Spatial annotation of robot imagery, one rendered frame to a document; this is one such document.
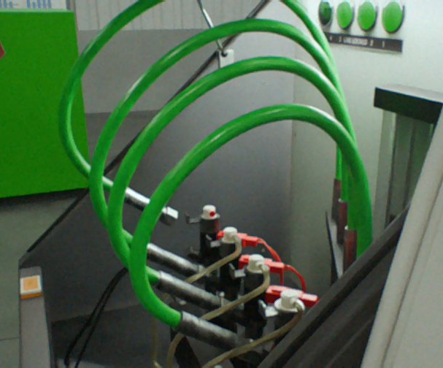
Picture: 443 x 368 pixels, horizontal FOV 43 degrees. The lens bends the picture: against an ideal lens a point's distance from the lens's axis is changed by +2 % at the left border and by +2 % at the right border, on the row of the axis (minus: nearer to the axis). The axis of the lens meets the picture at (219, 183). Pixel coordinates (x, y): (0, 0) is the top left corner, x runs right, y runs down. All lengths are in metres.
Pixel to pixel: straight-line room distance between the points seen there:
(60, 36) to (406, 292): 3.65
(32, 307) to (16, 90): 3.12
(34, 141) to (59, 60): 0.58
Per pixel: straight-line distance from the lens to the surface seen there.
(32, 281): 0.99
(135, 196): 0.70
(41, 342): 0.85
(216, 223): 0.74
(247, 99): 1.06
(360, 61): 0.90
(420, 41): 0.79
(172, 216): 0.72
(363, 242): 0.55
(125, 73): 7.19
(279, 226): 1.17
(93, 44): 0.66
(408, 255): 0.42
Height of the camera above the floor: 1.41
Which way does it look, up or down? 19 degrees down
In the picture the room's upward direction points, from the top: 1 degrees counter-clockwise
